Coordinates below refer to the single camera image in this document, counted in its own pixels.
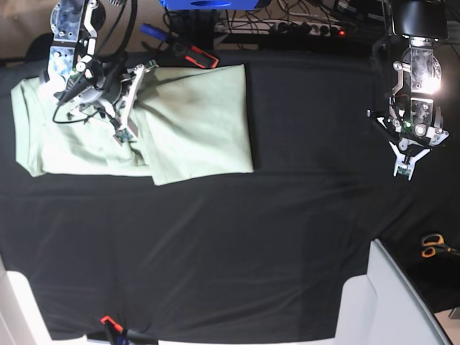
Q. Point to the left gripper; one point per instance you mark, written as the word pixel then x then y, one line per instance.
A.
pixel 410 143

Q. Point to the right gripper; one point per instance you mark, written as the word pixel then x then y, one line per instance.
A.
pixel 112 100

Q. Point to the light green T-shirt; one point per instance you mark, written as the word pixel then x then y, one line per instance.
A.
pixel 191 123

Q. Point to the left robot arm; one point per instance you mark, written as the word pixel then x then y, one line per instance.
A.
pixel 413 123

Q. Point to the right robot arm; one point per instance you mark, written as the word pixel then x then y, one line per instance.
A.
pixel 76 49

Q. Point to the blue red clamp left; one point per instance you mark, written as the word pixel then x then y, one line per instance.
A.
pixel 182 48

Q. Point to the blue red clamp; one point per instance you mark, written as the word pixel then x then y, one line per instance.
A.
pixel 118 335
pixel 182 48

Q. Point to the black round stool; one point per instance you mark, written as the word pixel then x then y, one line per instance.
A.
pixel 39 49

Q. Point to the blue box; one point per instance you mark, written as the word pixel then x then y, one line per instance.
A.
pixel 178 5

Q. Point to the white power strip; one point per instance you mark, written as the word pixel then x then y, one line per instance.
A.
pixel 268 26

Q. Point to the black table cloth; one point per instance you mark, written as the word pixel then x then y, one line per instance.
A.
pixel 239 258

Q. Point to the blue red clamp bottom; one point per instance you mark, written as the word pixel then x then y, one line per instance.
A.
pixel 118 335

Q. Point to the white bin left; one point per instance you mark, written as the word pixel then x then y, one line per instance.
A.
pixel 21 320

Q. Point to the orange handled scissors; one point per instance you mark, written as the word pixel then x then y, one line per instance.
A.
pixel 434 244

